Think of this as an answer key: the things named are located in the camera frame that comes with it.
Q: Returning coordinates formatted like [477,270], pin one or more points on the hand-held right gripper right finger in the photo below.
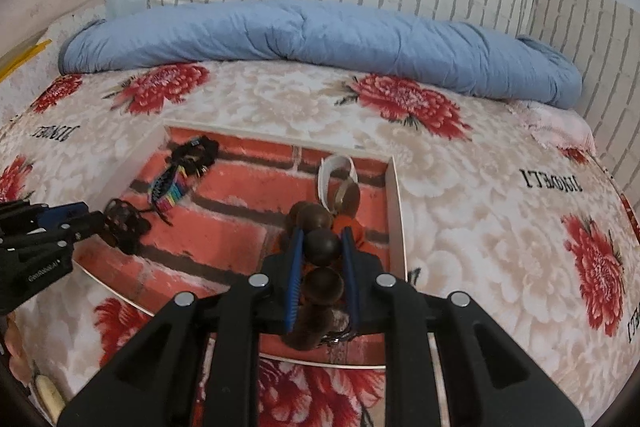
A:
[351,279]

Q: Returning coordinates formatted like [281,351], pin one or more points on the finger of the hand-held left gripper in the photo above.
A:
[62,213]
[82,227]

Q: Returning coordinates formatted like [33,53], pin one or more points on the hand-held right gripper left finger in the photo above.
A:
[295,279]

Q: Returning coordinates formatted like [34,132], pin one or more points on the brick-pattern shallow box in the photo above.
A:
[225,227]

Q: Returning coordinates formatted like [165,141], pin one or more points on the black beaded jewelry cluster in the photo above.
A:
[195,154]

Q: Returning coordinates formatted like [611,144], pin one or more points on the light wooden stick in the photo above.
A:
[50,394]

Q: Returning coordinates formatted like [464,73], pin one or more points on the yellow stick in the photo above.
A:
[25,57]

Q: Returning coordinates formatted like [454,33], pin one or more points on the blue quilted duvet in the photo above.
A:
[325,37]

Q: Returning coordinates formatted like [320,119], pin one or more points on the pink pillow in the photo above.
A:
[555,124]

